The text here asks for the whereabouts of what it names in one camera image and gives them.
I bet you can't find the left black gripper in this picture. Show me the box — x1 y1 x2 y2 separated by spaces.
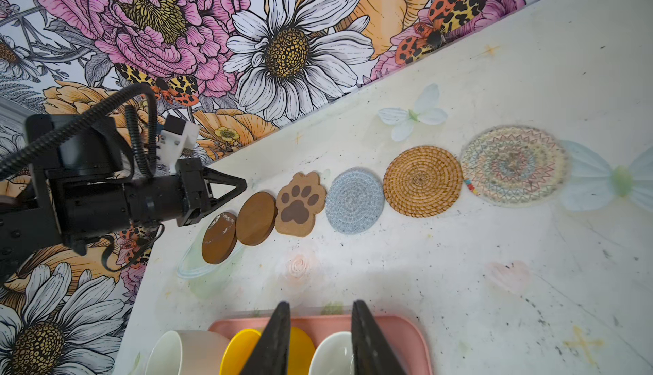
1 115 248 255

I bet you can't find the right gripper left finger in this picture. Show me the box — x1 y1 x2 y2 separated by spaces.
240 301 291 375

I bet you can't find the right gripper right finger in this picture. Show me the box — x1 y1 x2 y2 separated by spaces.
351 300 406 375

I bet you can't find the glossy brown round coaster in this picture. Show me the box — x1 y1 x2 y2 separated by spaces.
202 212 237 265

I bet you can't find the matte brown round coaster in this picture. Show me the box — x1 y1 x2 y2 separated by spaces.
236 191 277 247

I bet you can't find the brown paw print coaster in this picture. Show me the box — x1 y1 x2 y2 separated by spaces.
275 172 327 237

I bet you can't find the grey woven round coaster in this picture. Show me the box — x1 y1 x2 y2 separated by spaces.
325 167 385 235

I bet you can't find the tan rattan round coaster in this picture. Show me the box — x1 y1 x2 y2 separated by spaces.
383 145 464 218

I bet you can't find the multicolour woven round coaster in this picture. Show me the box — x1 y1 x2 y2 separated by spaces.
458 125 571 208

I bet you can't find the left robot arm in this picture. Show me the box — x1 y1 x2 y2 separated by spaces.
1 115 247 281

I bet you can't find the yellow mug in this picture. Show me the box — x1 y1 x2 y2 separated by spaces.
219 327 316 374

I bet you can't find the lavender mug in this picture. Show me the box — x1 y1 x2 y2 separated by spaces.
309 332 355 375

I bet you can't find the pink plastic tray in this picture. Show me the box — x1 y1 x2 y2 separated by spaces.
207 315 434 374

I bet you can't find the white mug back left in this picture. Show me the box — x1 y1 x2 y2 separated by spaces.
145 331 230 375

